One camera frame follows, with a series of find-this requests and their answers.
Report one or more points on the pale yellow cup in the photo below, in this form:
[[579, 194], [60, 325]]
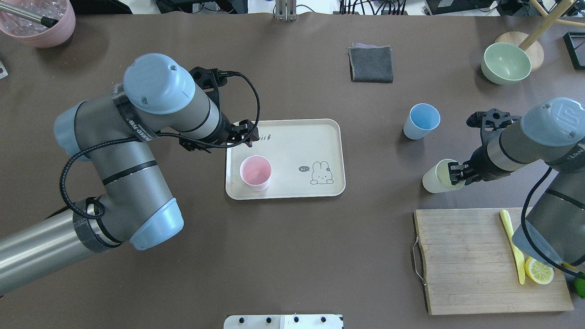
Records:
[[437, 179]]

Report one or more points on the black frame object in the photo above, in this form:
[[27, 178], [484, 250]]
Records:
[[574, 42]]

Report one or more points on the cream rabbit tray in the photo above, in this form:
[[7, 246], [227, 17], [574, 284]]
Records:
[[306, 157]]

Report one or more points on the wooden stand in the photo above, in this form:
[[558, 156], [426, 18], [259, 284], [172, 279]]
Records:
[[529, 43]]

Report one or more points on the pink cup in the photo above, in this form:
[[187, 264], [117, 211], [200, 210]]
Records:
[[256, 172]]

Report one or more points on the green lime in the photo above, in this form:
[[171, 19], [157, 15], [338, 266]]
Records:
[[579, 287]]

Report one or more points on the green bowl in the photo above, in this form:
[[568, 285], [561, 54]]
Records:
[[505, 64]]

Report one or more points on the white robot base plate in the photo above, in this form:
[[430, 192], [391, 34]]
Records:
[[285, 321]]

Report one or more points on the blue cup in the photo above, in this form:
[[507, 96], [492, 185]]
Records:
[[421, 120]]

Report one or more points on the grey folded cloth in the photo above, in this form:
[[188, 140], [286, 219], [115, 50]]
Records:
[[371, 64]]

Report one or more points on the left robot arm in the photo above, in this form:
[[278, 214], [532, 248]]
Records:
[[112, 186]]

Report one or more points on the lower lemon slice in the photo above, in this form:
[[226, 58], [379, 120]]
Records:
[[538, 272]]

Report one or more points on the wooden cutting board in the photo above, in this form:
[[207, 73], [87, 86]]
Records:
[[469, 268]]

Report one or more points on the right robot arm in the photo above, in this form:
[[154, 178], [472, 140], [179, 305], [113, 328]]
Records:
[[553, 231]]

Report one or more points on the pink bowl with ice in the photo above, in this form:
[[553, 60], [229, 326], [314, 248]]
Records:
[[36, 34]]

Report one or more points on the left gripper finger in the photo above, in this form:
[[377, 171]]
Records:
[[253, 137]]

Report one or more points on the yellow plastic knife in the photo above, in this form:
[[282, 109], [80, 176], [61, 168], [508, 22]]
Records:
[[517, 254]]

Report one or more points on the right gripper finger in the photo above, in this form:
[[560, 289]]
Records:
[[459, 180], [456, 170]]

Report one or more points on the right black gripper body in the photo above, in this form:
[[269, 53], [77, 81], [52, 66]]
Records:
[[479, 167]]

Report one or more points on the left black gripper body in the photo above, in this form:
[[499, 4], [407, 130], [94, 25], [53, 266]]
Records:
[[225, 130]]

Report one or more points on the metal scoop in bowl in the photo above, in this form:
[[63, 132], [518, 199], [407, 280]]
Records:
[[27, 15]]

